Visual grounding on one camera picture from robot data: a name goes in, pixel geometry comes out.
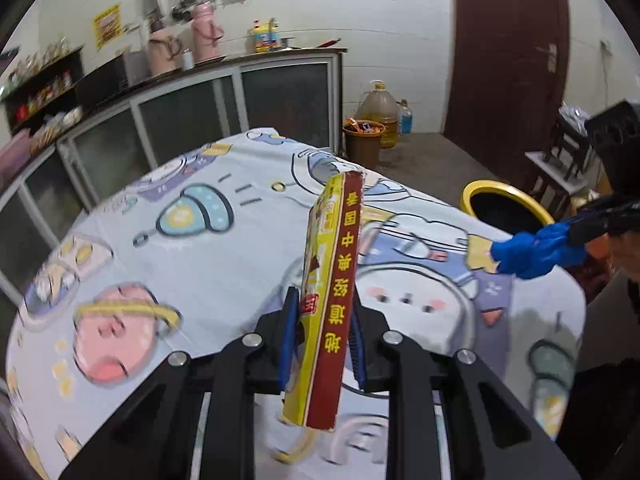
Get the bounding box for black microwave oven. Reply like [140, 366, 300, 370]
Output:
[74, 52, 132, 107]

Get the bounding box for pink plastic basin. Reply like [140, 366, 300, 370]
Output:
[0, 129, 34, 173]

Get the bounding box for glass door kitchen cabinet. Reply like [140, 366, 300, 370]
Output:
[0, 47, 349, 313]

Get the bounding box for metal door handle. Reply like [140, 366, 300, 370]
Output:
[534, 42, 559, 74]

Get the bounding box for pack of cleaning bottles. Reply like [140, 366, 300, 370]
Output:
[252, 17, 282, 55]

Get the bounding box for pink thermos flask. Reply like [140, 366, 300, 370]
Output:
[192, 2, 226, 64]
[147, 20, 184, 74]

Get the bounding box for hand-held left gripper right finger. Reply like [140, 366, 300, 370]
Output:
[349, 296, 583, 480]

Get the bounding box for blue rubber glove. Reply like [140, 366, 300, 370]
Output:
[490, 221, 587, 281]

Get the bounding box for dark wooden stool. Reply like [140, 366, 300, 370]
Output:
[524, 102, 603, 212]

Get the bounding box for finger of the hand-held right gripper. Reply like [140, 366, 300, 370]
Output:
[564, 194, 632, 248]

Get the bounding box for dark brown door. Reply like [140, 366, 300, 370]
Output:
[443, 0, 572, 182]

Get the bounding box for dark spice shelf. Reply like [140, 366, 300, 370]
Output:
[0, 45, 86, 135]

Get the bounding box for yellow and red carton box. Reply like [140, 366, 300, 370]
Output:
[281, 170, 365, 432]

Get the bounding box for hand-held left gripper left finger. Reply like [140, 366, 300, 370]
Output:
[57, 286, 302, 480]

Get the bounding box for yellow trash bin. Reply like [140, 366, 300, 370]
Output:
[460, 179, 557, 242]

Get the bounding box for large cooking oil bottle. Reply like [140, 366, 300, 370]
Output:
[360, 80, 400, 149]

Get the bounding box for yellow wall poster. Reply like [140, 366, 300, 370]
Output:
[92, 3, 123, 51]

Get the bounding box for brown bucket with wrappers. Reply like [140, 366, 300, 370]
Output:
[342, 117, 389, 171]

